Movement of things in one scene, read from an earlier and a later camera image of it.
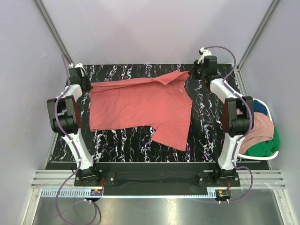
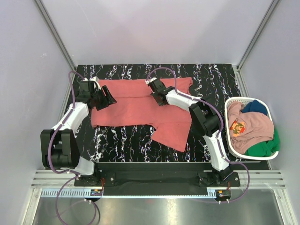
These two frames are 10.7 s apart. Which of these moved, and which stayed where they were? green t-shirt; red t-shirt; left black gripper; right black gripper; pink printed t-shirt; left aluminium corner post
Moved: right black gripper; left black gripper
Stayed: pink printed t-shirt; red t-shirt; left aluminium corner post; green t-shirt
